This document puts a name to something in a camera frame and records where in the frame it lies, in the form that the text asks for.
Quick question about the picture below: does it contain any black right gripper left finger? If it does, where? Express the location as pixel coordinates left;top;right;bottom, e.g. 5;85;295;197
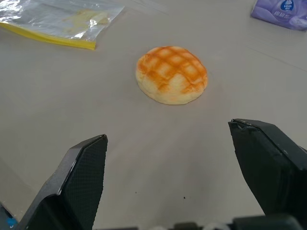
14;134;108;230

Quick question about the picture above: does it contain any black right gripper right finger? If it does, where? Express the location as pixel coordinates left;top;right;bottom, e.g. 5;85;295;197
228;118;307;216

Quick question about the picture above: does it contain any small round orange object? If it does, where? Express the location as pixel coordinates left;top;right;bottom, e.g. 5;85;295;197
135;46;208;105

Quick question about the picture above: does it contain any clear yellow-zip plastic bag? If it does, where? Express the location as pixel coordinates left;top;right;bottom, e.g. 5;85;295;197
0;0;125;50

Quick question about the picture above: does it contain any purple tissue box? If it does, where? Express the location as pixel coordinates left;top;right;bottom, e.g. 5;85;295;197
250;0;307;31

